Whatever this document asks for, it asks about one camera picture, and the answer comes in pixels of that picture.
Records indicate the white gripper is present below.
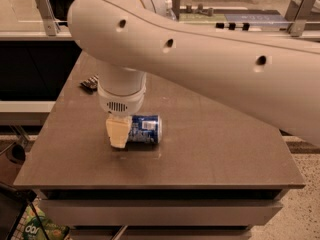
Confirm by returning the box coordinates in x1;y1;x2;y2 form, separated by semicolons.
96;60;146;149

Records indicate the blue pepsi can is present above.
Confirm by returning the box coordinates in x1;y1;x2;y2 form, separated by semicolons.
128;115;162;144

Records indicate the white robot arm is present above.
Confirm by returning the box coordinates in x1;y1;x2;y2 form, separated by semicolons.
67;0;320;145

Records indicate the black snack bar wrapper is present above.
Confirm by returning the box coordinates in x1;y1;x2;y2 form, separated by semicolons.
80;75;98;93

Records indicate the green chip bag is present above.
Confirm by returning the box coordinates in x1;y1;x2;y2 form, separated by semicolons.
22;206;70;240

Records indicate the clear plastic water bottle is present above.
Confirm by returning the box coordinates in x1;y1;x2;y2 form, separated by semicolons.
165;0;177;21

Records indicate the black wire basket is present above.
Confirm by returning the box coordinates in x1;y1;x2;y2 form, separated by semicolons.
0;182;36;240

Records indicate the left metal rail bracket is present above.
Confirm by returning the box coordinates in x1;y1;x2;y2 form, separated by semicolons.
35;0;60;36

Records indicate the metal rail bracket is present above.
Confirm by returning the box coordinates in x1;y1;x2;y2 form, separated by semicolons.
285;0;316;37
35;0;60;36

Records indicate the right metal rail bracket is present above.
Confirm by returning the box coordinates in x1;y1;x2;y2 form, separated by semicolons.
285;0;316;37

